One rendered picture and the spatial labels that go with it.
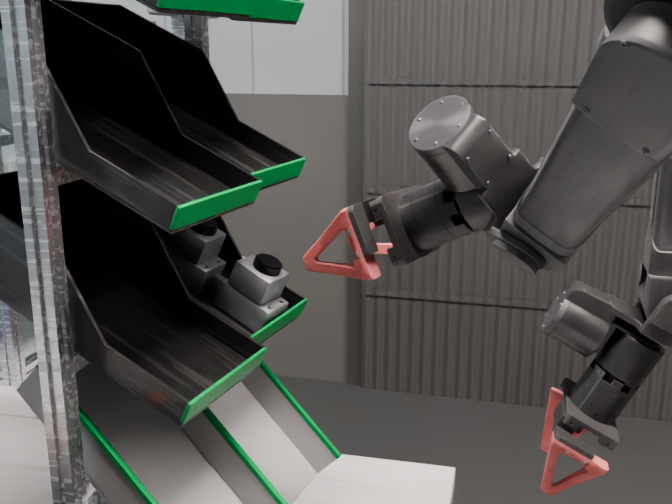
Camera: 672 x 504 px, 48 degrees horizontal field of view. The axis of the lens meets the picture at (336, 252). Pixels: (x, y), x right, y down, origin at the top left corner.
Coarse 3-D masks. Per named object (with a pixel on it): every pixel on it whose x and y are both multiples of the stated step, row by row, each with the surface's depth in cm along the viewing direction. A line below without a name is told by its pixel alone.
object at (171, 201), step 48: (48, 0) 72; (0, 48) 60; (48, 48) 74; (96, 48) 71; (0, 96) 61; (96, 96) 73; (144, 96) 71; (96, 144) 66; (144, 144) 70; (192, 144) 70; (144, 192) 58; (192, 192) 65; (240, 192) 65
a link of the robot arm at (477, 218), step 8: (456, 192) 67; (464, 192) 66; (472, 192) 66; (448, 200) 68; (456, 200) 68; (464, 200) 66; (472, 200) 66; (480, 200) 65; (464, 208) 66; (472, 208) 66; (480, 208) 66; (456, 216) 68; (464, 216) 67; (472, 216) 66; (480, 216) 66; (488, 216) 66; (472, 224) 67; (480, 224) 67
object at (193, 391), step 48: (0, 192) 71; (96, 192) 75; (0, 240) 65; (96, 240) 77; (144, 240) 74; (0, 288) 66; (96, 288) 73; (144, 288) 76; (96, 336) 63; (144, 336) 70; (192, 336) 73; (240, 336) 73; (144, 384) 62; (192, 384) 66
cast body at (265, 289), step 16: (256, 256) 79; (272, 256) 81; (240, 272) 79; (256, 272) 78; (272, 272) 79; (208, 288) 83; (224, 288) 80; (240, 288) 79; (256, 288) 78; (272, 288) 79; (224, 304) 81; (240, 304) 80; (256, 304) 79; (272, 304) 80; (240, 320) 80; (256, 320) 79; (272, 320) 80
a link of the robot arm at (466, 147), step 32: (448, 96) 63; (416, 128) 63; (448, 128) 60; (480, 128) 59; (448, 160) 61; (480, 160) 60; (512, 160) 61; (480, 192) 61; (512, 192) 63; (512, 256) 61
